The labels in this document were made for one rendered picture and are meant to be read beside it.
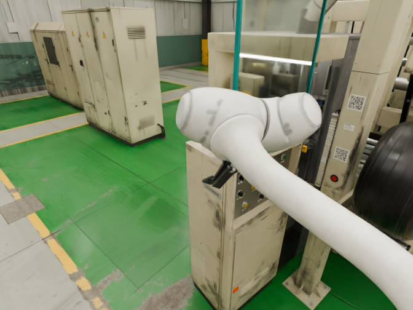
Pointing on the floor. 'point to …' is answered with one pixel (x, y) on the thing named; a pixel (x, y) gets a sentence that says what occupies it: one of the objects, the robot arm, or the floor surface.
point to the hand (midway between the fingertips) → (211, 162)
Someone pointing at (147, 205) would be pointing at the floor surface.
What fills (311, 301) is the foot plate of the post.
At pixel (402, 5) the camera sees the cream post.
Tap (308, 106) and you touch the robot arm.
